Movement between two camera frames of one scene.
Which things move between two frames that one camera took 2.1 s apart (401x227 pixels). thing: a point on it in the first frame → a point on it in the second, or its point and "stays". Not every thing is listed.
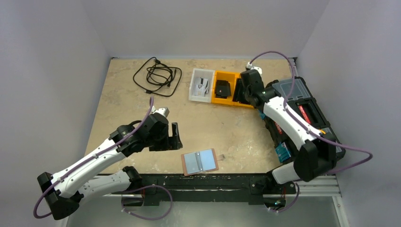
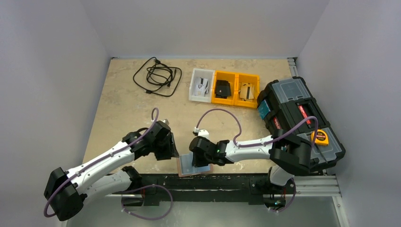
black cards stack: x=222 y=89 stays
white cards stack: x=202 y=89 stays
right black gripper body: x=239 y=93 → x=194 y=155
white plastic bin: x=201 y=85 stays
